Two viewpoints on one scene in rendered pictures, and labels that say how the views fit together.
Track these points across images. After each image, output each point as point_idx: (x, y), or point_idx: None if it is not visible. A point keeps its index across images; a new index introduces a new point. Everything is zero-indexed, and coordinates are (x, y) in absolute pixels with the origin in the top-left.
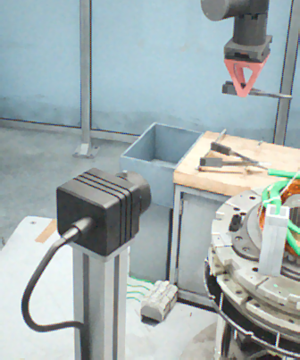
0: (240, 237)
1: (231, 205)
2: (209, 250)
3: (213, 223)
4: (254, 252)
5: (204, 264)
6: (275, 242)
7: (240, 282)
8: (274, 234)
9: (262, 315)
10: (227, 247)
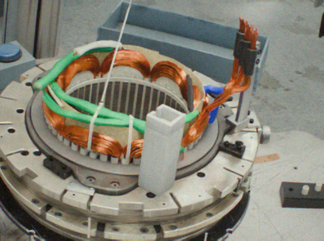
0: (88, 176)
1: (13, 153)
2: (53, 216)
3: (42, 183)
4: (125, 180)
5: (38, 236)
6: (174, 150)
7: (134, 220)
8: (174, 142)
9: (186, 231)
10: (96, 196)
